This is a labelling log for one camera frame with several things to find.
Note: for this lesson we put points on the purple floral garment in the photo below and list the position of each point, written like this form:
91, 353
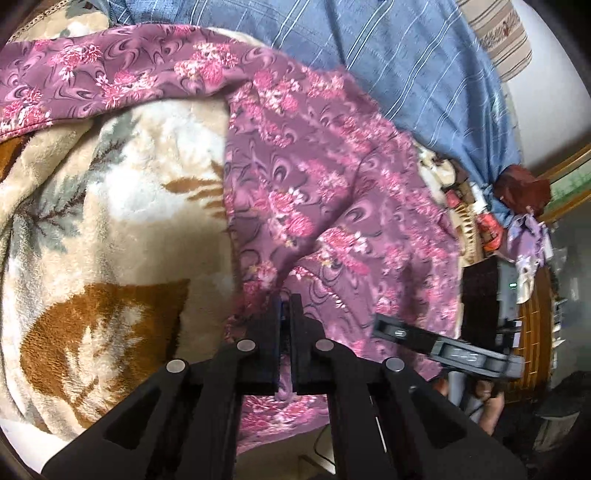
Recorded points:
323, 196

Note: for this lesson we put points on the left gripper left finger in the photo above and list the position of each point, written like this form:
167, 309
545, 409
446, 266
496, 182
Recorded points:
261, 367

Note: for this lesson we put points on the striped beige bolster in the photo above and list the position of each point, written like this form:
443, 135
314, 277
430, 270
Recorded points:
501, 33

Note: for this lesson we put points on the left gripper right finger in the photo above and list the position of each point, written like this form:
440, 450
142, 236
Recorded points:
309, 370

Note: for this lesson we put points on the blue plaid pillow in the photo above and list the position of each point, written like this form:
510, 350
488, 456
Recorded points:
419, 59

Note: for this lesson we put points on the beige leaf-print fleece blanket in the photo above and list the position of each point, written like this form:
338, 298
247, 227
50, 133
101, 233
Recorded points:
115, 252

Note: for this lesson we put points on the red patterned cloth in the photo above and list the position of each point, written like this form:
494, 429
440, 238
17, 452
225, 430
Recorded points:
491, 232

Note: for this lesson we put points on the right hand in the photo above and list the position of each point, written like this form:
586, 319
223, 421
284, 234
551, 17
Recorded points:
492, 406

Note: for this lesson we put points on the dark red cloth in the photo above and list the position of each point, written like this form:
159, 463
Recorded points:
521, 191

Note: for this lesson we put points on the lilac cloth pile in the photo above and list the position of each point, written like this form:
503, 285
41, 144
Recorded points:
528, 246

